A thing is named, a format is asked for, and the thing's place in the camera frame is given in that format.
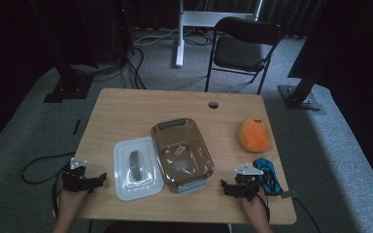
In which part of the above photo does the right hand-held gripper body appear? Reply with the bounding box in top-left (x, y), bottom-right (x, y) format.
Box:
top-left (234, 162), bottom-right (264, 201)

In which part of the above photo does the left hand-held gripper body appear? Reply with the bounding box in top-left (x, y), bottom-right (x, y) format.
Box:
top-left (61, 156), bottom-right (93, 193)

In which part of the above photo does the blue toy car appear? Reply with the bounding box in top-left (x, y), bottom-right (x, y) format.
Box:
top-left (253, 157), bottom-right (285, 197)

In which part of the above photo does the white lid with grey handle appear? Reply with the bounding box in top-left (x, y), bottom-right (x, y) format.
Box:
top-left (113, 136), bottom-right (165, 203)

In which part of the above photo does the orange plush toy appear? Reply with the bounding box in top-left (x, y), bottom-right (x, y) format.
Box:
top-left (237, 116), bottom-right (274, 154)

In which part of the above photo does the clear brown storage box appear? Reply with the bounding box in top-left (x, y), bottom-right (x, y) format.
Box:
top-left (150, 117), bottom-right (216, 195)

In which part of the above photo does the person's left hand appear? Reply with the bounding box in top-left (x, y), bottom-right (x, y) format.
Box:
top-left (57, 188), bottom-right (91, 216)

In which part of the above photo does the person's right hand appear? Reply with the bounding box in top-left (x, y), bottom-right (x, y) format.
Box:
top-left (240, 187), bottom-right (269, 217)

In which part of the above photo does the grey tape strip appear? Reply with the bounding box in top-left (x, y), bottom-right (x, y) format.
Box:
top-left (279, 189), bottom-right (299, 199)

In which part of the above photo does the small black floor strip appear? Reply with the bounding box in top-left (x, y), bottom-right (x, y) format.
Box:
top-left (72, 118), bottom-right (82, 136)

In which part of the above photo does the person's dark clothing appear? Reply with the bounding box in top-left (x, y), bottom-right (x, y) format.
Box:
top-left (103, 220), bottom-right (233, 233)

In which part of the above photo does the black stand with square base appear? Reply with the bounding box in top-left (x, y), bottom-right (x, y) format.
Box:
top-left (43, 0), bottom-right (95, 104)

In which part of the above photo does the black stand with bolted base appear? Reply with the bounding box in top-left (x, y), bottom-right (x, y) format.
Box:
top-left (277, 72), bottom-right (326, 115)

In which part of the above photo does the black folding chair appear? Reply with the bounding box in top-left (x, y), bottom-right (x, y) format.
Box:
top-left (204, 16), bottom-right (286, 96)

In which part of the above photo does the dark equipment tower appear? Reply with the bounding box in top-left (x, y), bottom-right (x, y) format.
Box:
top-left (109, 0), bottom-right (135, 63)

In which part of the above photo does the left hand-held gripper cable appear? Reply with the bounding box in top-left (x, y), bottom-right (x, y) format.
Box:
top-left (51, 164), bottom-right (71, 218)

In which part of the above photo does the hand-held gripper cable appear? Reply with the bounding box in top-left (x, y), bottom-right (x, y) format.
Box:
top-left (51, 164), bottom-right (71, 218)
top-left (246, 176), bottom-right (272, 224)

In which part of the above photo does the right hand-held gripper cable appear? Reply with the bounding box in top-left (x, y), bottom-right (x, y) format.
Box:
top-left (246, 176), bottom-right (272, 224)

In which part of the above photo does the looped black floor cable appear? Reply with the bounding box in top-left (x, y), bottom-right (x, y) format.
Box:
top-left (20, 151), bottom-right (78, 185)

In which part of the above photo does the thin black cable under tape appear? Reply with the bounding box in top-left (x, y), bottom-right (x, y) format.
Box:
top-left (292, 195), bottom-right (322, 233)

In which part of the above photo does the bundle of black floor cables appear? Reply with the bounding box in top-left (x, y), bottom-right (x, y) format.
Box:
top-left (71, 46), bottom-right (148, 90)

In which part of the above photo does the white floor cable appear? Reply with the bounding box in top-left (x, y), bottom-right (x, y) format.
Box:
top-left (133, 27), bottom-right (180, 46)

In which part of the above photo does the white metal desk frame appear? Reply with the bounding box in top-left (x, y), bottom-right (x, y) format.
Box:
top-left (175, 0), bottom-right (264, 69)

